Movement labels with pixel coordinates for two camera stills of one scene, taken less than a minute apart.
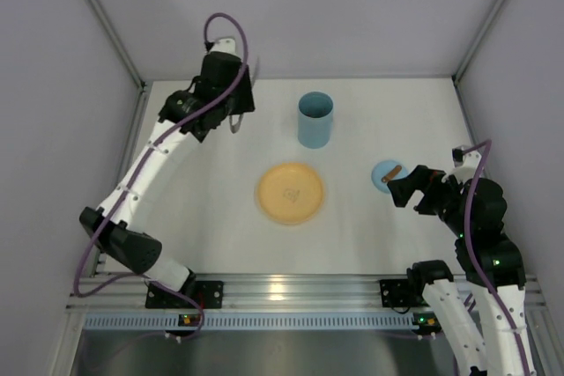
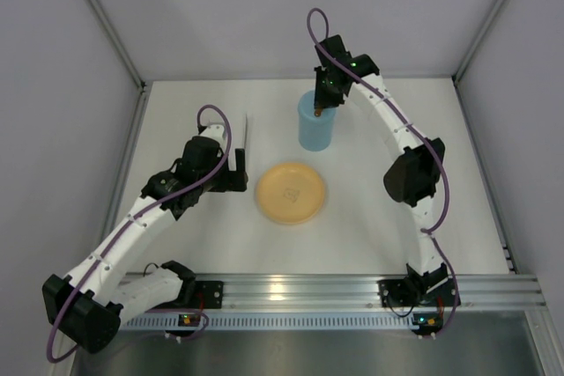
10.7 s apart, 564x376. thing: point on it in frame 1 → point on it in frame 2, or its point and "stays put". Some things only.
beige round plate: [289, 193] stays put
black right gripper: [423, 189] → [329, 97]
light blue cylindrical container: [315, 119] stays put
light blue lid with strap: [388, 170] → [306, 107]
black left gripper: [242, 97] → [239, 172]
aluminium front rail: [258, 291] stays put
